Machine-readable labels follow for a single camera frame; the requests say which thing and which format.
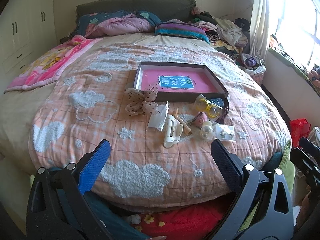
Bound earring card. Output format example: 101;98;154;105
216;124;235;141

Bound maroon hair clip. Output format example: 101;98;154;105
216;98;229;124

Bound pearl hair claw clip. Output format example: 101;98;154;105
200;120;216;141

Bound pink fuzzy hair clip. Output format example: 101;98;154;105
188;112;209;129

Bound yellow bangles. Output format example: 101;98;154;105
194;94;223;120

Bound cream hair claw clip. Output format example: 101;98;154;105
163;115;183;148

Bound clear plastic bag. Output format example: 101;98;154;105
148;102;170;132

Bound polka dot mesh bow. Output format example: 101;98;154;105
124;82;159;116

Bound green cushion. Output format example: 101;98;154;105
278;140;296;193

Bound red plastic bag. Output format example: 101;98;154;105
290;119;311;147

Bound red floral blanket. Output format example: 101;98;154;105
126;199;229;239

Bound small blue packet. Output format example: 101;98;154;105
210;98;225;108

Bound clothes on window sill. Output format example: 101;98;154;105
268;35;320;91

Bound peach quilt with white clouds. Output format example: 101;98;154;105
29;43;291;209

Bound beige bed sheet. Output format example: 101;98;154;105
1;33;215;175

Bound dark cardboard box tray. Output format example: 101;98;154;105
133;61;228;102

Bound floral laundry basket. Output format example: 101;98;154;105
231;53;266;86

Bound pink cartoon blanket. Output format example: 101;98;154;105
5;35;101;92

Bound cream curtain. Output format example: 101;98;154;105
250;0;270;62

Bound pile of clothes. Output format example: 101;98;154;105
191;6;250;52

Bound pink and navy duvet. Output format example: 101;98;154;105
70;10;162;38

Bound purple striped pillow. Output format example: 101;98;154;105
155;20;210;43

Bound cream wardrobe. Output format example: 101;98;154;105
1;0;57;93

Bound dark green headboard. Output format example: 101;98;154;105
76;0;196;22

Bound white wire basket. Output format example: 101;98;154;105
307;126;320;148

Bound peach spiral hair tie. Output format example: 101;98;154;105
173;106;193;136

